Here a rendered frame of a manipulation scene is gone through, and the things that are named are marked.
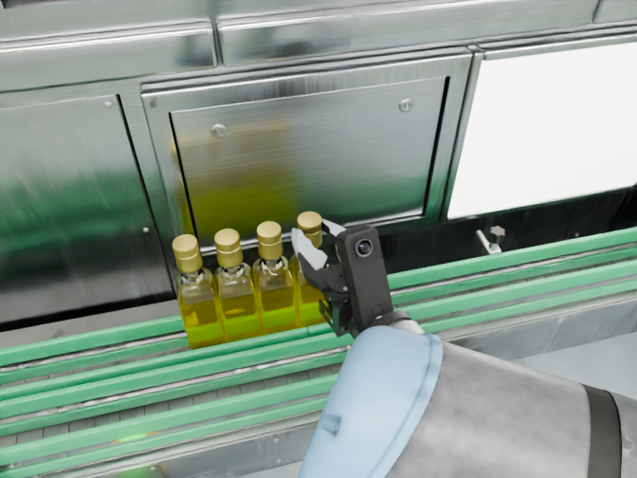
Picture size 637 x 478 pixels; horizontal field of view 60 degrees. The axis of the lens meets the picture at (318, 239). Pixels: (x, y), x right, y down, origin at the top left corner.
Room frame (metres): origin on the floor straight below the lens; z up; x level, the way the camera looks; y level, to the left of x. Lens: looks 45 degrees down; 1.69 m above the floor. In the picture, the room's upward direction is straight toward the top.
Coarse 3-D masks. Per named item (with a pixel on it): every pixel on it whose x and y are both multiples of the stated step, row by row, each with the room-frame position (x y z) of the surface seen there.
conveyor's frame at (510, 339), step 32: (512, 320) 0.61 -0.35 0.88; (544, 320) 0.61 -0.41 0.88; (576, 320) 0.63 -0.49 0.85; (608, 320) 0.65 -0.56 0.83; (480, 352) 0.58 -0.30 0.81; (512, 352) 0.60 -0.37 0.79; (544, 352) 0.62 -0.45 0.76; (192, 448) 0.37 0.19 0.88; (224, 448) 0.37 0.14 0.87; (256, 448) 0.39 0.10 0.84; (288, 448) 0.40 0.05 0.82
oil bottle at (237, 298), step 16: (224, 288) 0.51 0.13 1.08; (240, 288) 0.51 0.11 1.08; (224, 304) 0.51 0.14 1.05; (240, 304) 0.51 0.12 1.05; (256, 304) 0.52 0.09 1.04; (224, 320) 0.51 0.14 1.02; (240, 320) 0.51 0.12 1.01; (256, 320) 0.52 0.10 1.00; (240, 336) 0.51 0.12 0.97; (256, 336) 0.51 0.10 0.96
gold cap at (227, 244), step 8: (224, 232) 0.54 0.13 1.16; (232, 232) 0.54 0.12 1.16; (216, 240) 0.53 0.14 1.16; (224, 240) 0.53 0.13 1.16; (232, 240) 0.53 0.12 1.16; (216, 248) 0.53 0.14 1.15; (224, 248) 0.52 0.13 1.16; (232, 248) 0.52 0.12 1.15; (240, 248) 0.53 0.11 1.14; (224, 256) 0.52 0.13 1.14; (232, 256) 0.52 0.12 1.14; (240, 256) 0.53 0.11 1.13; (224, 264) 0.52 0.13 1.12; (232, 264) 0.52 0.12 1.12
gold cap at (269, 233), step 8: (264, 224) 0.56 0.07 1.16; (272, 224) 0.56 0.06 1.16; (264, 232) 0.54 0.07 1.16; (272, 232) 0.54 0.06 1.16; (280, 232) 0.55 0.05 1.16; (264, 240) 0.54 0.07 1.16; (272, 240) 0.54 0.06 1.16; (280, 240) 0.55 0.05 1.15; (264, 248) 0.54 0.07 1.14; (272, 248) 0.54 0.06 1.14; (280, 248) 0.54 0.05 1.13; (264, 256) 0.54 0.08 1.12; (272, 256) 0.54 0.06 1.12
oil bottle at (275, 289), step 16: (256, 272) 0.54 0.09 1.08; (272, 272) 0.54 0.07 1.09; (288, 272) 0.54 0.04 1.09; (256, 288) 0.53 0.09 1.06; (272, 288) 0.52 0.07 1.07; (288, 288) 0.53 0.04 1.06; (272, 304) 0.52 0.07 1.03; (288, 304) 0.53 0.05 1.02; (272, 320) 0.52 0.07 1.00; (288, 320) 0.53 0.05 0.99
